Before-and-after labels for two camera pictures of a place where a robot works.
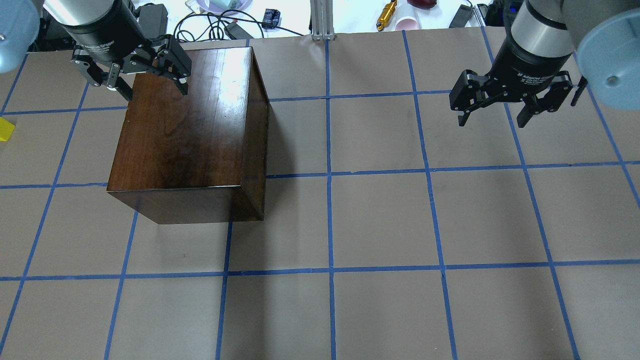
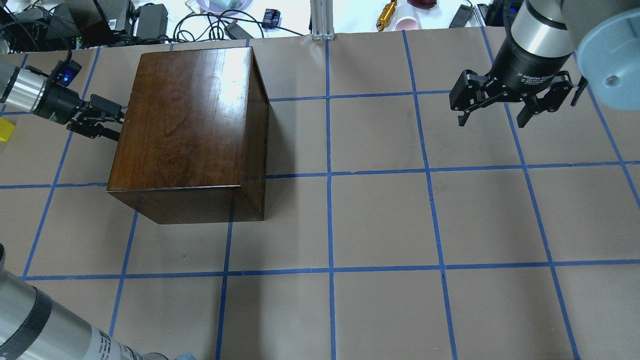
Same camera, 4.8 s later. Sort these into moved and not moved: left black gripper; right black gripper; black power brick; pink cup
Moved: left black gripper
Not moved: pink cup; black power brick; right black gripper
